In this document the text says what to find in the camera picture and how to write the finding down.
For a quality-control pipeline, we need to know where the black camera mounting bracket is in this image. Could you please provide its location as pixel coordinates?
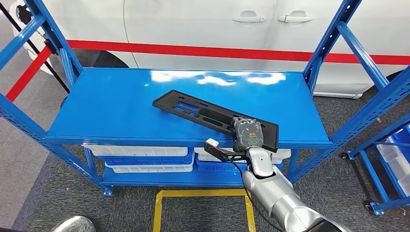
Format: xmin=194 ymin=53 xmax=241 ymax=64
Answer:
xmin=204 ymin=142 xmax=249 ymax=162

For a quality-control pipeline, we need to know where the white car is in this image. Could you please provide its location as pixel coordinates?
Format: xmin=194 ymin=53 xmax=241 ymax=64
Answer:
xmin=13 ymin=0 xmax=410 ymax=99

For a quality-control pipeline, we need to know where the black plastic panel part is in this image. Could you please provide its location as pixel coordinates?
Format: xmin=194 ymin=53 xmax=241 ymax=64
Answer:
xmin=152 ymin=89 xmax=279 ymax=153

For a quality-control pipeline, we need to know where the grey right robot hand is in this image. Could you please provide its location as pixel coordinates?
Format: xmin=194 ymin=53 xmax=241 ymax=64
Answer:
xmin=233 ymin=117 xmax=264 ymax=153

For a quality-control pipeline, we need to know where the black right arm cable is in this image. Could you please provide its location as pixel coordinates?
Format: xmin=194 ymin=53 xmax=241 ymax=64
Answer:
xmin=225 ymin=157 xmax=284 ymax=232

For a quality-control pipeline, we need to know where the red barrier belt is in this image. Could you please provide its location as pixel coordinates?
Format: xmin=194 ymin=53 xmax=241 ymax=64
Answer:
xmin=4 ymin=45 xmax=54 ymax=103
xmin=66 ymin=40 xmax=410 ymax=66

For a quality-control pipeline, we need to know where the blue plastic bin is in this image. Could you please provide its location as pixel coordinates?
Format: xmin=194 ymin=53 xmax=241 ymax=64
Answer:
xmin=96 ymin=147 xmax=195 ymax=166
xmin=195 ymin=153 xmax=284 ymax=173

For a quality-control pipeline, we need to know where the blue metal shelf rack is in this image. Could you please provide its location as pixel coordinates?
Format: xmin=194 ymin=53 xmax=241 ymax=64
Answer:
xmin=341 ymin=112 xmax=410 ymax=216
xmin=0 ymin=0 xmax=410 ymax=197

